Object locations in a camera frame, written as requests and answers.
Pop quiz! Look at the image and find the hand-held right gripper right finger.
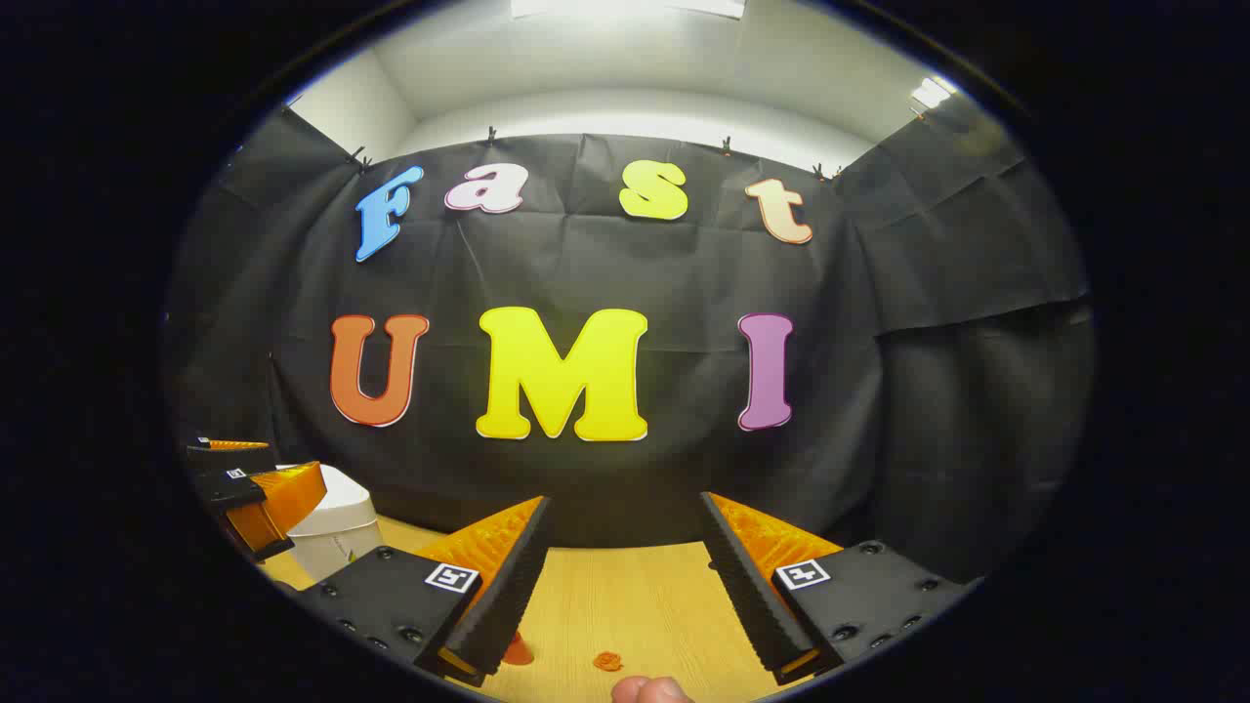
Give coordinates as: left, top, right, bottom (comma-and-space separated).
697, 491, 983, 685

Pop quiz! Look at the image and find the wooden desktop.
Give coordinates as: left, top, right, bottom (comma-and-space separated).
259, 515, 812, 703

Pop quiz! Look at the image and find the black backdrop cloth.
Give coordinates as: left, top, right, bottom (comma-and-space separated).
161, 93, 1095, 587

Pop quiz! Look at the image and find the white desktop garbage bin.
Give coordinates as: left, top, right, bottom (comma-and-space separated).
278, 464, 387, 584

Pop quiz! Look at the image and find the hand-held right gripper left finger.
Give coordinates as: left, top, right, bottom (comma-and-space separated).
296, 495, 554, 686

